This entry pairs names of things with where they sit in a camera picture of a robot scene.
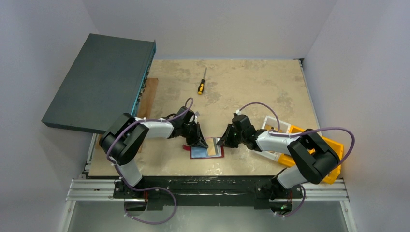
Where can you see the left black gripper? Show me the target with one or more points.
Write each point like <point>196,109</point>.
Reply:
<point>201,142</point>

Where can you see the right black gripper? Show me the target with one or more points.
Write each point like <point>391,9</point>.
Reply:
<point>231,135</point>

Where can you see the red card holder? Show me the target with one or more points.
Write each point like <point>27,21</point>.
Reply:
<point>198,152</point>

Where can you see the gold card with stripe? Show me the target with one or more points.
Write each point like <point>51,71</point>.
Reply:
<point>213,149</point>

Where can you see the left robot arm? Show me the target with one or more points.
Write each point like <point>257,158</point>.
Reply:
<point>123,140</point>

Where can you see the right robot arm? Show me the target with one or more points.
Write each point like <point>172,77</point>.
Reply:
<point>315,159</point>

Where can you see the yellow black screwdriver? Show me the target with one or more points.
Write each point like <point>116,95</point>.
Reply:
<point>202,83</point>

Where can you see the yellow plastic bin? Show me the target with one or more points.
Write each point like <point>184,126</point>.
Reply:
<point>287,161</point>

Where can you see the wooden board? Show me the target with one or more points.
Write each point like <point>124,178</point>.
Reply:
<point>147,99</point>

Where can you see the white frame tray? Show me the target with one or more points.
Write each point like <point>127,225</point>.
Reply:
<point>271,124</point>

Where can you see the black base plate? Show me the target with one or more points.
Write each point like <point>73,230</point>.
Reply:
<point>257,191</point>

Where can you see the dark grey network switch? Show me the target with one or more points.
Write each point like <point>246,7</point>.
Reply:
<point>106,79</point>

